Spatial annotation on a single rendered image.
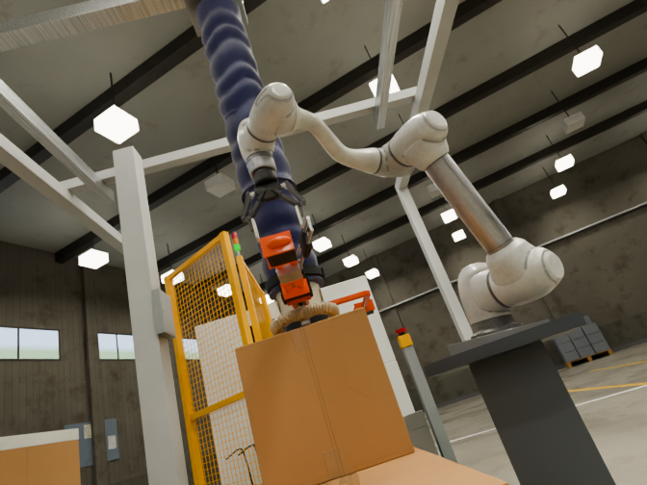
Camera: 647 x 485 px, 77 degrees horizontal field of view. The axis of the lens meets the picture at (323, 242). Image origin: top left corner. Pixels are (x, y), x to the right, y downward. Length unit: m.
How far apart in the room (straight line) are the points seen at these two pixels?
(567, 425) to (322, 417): 0.78
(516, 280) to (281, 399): 0.85
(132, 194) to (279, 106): 2.24
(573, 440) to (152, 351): 2.23
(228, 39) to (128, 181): 1.55
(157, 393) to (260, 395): 1.60
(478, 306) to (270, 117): 0.98
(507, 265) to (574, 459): 0.61
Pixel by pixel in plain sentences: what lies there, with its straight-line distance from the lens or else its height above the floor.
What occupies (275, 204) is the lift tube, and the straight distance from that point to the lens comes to 1.62.
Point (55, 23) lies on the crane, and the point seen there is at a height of 2.95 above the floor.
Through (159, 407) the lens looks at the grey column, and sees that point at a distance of 2.76.
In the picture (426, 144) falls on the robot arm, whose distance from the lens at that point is 1.47.
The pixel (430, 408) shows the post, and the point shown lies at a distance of 2.47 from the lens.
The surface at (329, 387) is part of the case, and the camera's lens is 1.19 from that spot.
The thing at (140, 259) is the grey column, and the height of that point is 2.02.
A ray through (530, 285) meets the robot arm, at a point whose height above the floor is 0.88.
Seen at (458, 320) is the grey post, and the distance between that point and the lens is 4.97.
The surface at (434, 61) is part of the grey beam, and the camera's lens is 3.90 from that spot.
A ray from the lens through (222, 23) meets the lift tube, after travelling 2.34.
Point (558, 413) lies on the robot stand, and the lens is 1.56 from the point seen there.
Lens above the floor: 0.67
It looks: 23 degrees up
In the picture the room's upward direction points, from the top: 18 degrees counter-clockwise
